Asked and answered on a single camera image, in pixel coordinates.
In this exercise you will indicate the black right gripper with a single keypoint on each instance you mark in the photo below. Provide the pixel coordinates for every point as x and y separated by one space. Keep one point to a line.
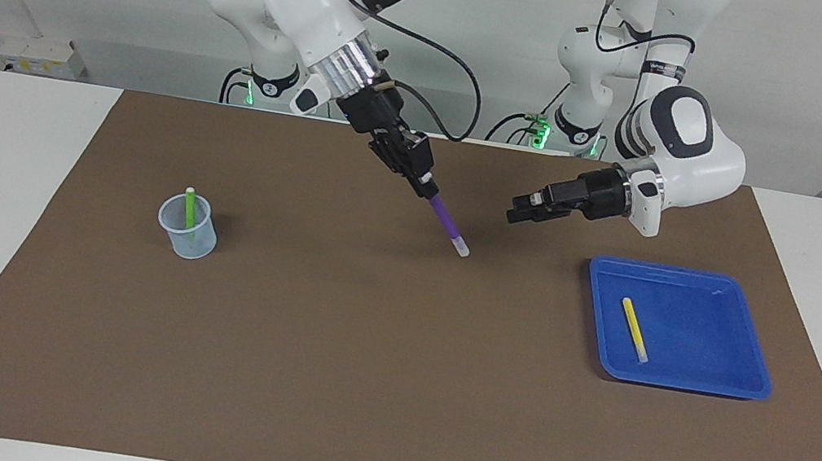
384 115

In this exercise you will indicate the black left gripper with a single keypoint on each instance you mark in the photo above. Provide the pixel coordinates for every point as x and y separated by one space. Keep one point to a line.
594 194

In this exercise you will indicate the purple pen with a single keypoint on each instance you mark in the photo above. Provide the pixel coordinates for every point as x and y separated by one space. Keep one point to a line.
447 221

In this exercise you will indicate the yellow pen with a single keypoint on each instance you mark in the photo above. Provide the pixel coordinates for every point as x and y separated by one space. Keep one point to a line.
634 330

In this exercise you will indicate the green pen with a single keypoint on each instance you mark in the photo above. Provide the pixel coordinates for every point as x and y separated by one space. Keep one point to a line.
190 210

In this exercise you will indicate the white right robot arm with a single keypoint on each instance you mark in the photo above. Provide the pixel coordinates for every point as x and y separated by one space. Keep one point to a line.
307 0

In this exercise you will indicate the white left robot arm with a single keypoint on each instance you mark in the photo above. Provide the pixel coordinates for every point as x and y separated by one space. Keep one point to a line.
687 151

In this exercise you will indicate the blue plastic tray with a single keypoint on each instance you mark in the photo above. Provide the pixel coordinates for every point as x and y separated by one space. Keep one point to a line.
706 343

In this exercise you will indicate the brown table mat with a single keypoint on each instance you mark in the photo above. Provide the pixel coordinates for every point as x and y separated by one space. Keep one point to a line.
390 359

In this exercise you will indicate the translucent plastic cup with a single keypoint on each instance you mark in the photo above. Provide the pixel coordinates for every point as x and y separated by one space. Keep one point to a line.
199 242

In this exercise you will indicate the white wall power box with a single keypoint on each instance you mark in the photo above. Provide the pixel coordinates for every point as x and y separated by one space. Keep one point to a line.
42 57

